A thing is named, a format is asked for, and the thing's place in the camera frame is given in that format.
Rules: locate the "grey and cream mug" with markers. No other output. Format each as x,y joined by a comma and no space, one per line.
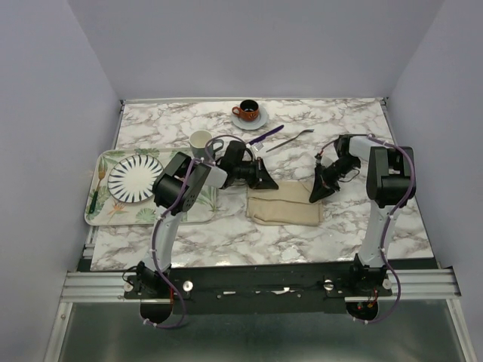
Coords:
198,141

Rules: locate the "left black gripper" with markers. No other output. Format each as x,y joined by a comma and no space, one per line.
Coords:
263,179

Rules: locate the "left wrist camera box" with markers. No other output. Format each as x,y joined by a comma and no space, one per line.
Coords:
257,146

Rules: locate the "beige cloth napkin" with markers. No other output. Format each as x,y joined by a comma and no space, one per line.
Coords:
288,205

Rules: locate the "purple knife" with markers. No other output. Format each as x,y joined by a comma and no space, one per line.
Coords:
265,135

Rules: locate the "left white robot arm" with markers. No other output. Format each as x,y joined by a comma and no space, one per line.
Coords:
175,192

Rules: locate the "silver fork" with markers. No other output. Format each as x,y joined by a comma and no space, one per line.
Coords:
290,140

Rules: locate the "brown coffee cup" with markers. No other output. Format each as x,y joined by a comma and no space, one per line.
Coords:
247,110

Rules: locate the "white plate with blue stripes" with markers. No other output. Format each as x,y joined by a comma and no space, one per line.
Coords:
131,180

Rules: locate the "white tray with leaf print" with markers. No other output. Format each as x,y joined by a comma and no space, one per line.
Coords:
109,211

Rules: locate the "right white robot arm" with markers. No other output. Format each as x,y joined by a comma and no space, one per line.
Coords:
390,184

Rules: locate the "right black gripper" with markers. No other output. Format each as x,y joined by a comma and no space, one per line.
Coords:
322,188

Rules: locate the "gold fork with green handle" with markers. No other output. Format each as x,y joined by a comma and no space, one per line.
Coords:
101,174

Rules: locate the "aluminium frame rail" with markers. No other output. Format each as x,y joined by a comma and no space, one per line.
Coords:
89,287

